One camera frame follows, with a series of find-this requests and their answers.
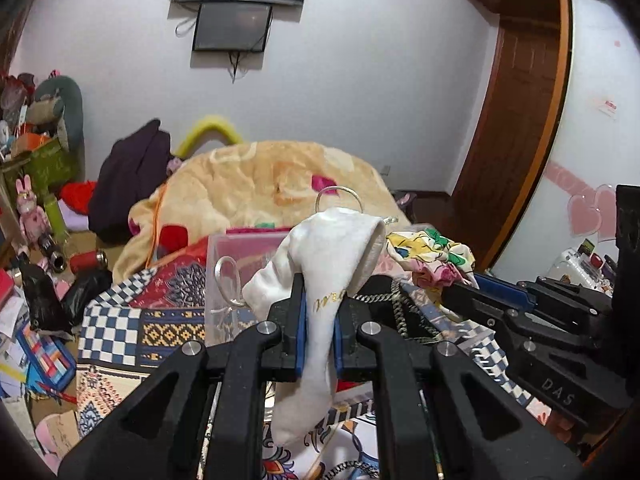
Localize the monitor cables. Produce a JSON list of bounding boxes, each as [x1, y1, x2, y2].
[[172, 0, 276, 85]]

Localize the red cloth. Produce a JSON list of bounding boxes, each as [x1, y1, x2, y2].
[[59, 180, 100, 215]]

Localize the beige fleece blanket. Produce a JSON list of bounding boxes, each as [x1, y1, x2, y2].
[[112, 141, 413, 281]]

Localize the colourful blue pencil case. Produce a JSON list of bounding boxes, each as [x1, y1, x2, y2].
[[15, 322, 78, 393]]

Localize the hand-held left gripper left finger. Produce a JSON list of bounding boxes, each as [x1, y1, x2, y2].
[[57, 274, 308, 480]]

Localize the black cylinder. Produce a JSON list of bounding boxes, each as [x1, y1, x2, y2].
[[39, 234, 67, 275]]

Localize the black cloth with silver chain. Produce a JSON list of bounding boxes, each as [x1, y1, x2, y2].
[[352, 274, 453, 346]]

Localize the black plastic bag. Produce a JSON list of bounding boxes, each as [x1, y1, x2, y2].
[[17, 262, 113, 336]]

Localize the green tube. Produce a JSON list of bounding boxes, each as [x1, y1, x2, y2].
[[44, 190, 70, 246]]

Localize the yellow foam tube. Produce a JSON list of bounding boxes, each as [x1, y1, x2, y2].
[[175, 115, 245, 158]]

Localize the white wardrobe door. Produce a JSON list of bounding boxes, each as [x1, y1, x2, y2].
[[480, 0, 640, 281]]

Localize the red thermos bottle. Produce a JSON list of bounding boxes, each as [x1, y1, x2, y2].
[[69, 250, 109, 273]]

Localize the clear plastic box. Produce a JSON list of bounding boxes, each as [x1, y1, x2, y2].
[[204, 186, 401, 346]]

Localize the pink cardboard sheet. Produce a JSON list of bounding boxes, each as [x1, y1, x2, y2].
[[32, 409, 83, 461]]

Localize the dark purple jacket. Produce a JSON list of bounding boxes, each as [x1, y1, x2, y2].
[[89, 119, 173, 243]]

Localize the pink bunny plush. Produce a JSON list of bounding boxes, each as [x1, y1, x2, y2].
[[15, 174, 51, 248]]

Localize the patterned patchwork blanket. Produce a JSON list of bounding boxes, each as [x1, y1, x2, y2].
[[75, 237, 576, 480]]

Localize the green cardboard box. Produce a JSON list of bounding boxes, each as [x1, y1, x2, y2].
[[0, 137, 78, 193]]

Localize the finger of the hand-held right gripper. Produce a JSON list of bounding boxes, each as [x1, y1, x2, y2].
[[471, 271, 615, 335], [440, 282, 633, 427]]

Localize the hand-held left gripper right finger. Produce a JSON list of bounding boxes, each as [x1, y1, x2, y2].
[[335, 299, 587, 480]]

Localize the white sock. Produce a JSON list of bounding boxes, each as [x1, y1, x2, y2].
[[242, 207, 387, 446]]

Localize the grey green plush pillow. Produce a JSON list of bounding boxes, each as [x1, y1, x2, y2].
[[30, 76, 85, 153]]

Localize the pink heart stickers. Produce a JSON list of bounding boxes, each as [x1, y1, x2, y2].
[[545, 160, 621, 242]]

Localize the colourful floral cloth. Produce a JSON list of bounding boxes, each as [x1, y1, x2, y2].
[[386, 229, 478, 321]]

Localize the brown wooden door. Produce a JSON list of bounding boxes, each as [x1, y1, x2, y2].
[[447, 0, 573, 276]]

